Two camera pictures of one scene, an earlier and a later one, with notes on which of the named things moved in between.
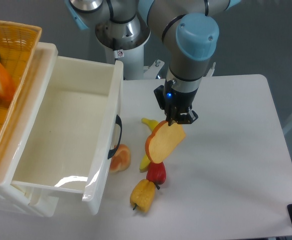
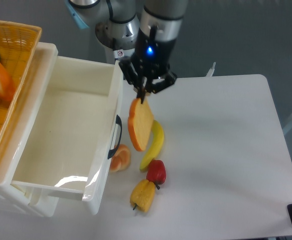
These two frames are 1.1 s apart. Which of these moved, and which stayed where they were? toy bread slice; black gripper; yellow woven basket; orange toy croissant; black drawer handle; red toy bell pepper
Moved: black gripper; toy bread slice
Stayed: red toy bell pepper; black drawer handle; orange toy croissant; yellow woven basket
